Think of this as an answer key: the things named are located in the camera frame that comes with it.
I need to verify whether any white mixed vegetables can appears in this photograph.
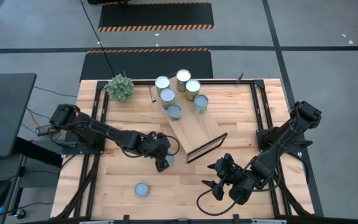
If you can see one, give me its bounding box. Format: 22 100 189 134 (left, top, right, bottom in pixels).
193 94 209 115

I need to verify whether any tall blue peas can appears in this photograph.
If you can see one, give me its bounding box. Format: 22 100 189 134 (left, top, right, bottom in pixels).
160 88 177 111

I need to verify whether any black mat with hazard stripes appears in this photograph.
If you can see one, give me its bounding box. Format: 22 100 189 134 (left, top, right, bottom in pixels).
79 48 214 82
97 1 214 32

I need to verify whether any black monitor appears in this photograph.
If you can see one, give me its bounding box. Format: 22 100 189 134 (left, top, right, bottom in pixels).
0 73 37 159

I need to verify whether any black hanging cable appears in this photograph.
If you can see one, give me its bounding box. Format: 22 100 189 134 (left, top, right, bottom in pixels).
79 0 117 77

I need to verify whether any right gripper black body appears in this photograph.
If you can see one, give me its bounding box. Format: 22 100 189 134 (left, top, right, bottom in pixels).
214 153 241 187

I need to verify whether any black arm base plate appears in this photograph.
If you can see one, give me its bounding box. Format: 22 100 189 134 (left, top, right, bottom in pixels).
255 128 313 156
61 130 105 156

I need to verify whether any tall green label can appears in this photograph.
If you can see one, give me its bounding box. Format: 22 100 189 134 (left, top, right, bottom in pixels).
175 68 192 93

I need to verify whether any thin black floor cable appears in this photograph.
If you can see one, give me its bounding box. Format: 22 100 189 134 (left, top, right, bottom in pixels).
32 85 79 98

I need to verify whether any polka dot green peas can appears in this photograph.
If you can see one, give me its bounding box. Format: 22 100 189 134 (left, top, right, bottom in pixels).
167 104 183 122

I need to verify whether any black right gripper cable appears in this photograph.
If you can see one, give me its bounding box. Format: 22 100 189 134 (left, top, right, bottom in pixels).
196 186 245 217

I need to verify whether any black aluminium rig frame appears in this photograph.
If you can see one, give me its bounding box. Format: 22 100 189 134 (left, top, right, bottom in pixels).
53 79 324 224

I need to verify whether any wooden shelf black metal frame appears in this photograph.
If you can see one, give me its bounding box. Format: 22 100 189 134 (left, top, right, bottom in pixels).
149 68 229 165

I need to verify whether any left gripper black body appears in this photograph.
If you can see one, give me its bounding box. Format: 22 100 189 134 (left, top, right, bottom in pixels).
141 132 171 162

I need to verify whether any green plant in white pot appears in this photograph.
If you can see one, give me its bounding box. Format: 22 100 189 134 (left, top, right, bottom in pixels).
104 70 135 103

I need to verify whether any teal tuna can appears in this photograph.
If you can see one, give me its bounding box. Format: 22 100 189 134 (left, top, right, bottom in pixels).
134 182 150 198

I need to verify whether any yellow-green label can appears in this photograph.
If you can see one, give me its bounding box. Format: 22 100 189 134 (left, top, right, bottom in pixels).
185 78 201 103

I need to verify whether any tall peaches can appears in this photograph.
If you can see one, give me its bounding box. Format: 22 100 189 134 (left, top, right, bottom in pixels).
154 75 171 95

